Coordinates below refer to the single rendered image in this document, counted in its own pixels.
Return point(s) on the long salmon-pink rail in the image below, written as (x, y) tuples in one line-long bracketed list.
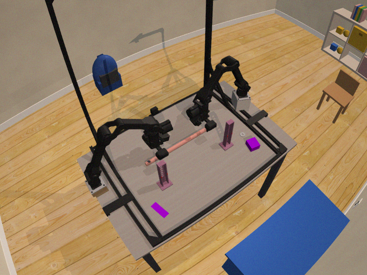
[(177, 145)]

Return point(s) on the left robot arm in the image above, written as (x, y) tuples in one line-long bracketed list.
[(206, 92)]

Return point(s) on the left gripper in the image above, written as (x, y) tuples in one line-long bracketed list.
[(209, 124)]

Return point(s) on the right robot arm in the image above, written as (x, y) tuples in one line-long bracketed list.
[(152, 128)]

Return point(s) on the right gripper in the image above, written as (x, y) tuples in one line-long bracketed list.
[(162, 152)]

